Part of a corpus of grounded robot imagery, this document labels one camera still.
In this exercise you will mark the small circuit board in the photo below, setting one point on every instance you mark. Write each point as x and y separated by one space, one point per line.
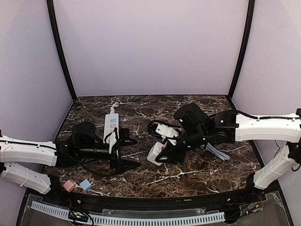
77 216

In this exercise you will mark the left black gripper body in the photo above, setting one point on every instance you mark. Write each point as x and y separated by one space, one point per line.
114 156

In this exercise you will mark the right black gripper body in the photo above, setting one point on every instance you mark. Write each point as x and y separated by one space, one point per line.
173 147

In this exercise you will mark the slotted grey cable duct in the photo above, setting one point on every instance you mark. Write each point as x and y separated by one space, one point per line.
132 218

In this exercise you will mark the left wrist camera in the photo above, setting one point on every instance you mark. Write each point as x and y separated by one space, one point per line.
111 140

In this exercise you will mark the blue plug adapter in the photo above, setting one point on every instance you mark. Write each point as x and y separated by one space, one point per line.
86 185

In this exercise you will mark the left black frame post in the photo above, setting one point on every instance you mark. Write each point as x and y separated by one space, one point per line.
59 48

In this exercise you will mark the pink plug adapter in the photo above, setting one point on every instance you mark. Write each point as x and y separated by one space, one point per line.
69 185

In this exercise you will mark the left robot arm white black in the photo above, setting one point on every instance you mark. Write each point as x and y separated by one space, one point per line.
83 143

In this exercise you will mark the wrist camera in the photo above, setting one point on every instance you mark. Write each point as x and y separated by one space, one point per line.
166 131
111 140

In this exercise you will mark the right black frame post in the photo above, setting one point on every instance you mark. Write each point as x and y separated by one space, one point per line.
243 47

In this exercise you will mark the black frame post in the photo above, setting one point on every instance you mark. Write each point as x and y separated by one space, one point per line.
59 48
243 47

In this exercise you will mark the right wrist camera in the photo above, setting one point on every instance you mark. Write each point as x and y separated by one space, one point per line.
166 131

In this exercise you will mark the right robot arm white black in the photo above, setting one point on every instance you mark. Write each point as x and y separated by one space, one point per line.
201 130

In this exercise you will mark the white multicolour power strip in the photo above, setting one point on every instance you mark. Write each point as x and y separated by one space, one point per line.
111 122

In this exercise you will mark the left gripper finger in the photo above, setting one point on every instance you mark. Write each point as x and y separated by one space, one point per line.
124 138
122 166

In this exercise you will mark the white cube socket adapter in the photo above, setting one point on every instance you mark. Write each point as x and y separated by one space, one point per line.
154 152

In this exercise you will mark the black front rail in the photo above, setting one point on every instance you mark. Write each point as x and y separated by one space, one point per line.
221 201

